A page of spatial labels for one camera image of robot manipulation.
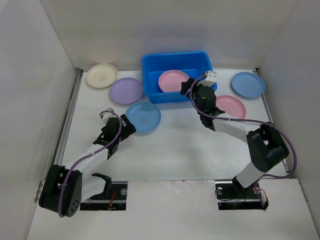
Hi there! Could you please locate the pink plate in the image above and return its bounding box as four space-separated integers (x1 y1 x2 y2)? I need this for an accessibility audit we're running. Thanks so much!
158 70 190 93
216 95 247 119

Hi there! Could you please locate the blue plate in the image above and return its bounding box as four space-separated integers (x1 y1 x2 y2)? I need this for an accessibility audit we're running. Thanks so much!
125 101 161 134
231 72 266 99

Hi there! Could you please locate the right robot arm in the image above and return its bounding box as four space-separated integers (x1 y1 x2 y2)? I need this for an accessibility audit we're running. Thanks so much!
180 78 290 198

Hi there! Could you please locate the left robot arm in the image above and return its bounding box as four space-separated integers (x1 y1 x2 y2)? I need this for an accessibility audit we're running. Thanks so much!
38 113 136 218

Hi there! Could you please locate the blue plastic bin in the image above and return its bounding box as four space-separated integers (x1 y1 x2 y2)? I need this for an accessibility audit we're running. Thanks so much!
141 51 213 104

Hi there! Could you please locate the small purple plate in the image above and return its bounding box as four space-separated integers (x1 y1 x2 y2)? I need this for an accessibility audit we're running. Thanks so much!
109 77 143 105

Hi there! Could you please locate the cream plate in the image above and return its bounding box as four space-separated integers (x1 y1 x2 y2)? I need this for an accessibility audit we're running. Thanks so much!
86 63 118 89

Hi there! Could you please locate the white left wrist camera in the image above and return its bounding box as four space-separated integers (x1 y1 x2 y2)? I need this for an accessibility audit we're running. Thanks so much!
99 108 115 124

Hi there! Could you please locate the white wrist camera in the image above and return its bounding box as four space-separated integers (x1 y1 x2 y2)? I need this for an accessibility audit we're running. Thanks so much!
200 70 217 87
99 108 115 124

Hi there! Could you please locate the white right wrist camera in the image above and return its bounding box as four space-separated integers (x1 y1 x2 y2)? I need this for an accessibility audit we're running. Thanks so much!
200 70 217 87

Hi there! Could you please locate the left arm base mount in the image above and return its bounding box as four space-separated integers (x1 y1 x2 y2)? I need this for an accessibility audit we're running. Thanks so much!
79 181 128 211

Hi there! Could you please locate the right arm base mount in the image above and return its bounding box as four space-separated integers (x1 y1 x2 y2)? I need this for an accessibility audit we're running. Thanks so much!
214 181 269 211

